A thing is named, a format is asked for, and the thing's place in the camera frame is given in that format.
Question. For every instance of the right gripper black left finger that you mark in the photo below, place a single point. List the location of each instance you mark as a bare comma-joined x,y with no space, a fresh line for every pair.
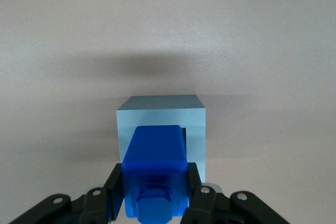
99,203

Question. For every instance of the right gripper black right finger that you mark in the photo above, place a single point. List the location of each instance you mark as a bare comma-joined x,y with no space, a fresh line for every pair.
207,205

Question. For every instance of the blue square plastic part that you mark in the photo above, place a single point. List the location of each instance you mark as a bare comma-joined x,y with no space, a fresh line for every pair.
155,150

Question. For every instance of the gray cube base with hole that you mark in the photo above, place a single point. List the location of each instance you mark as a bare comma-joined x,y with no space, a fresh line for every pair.
157,111

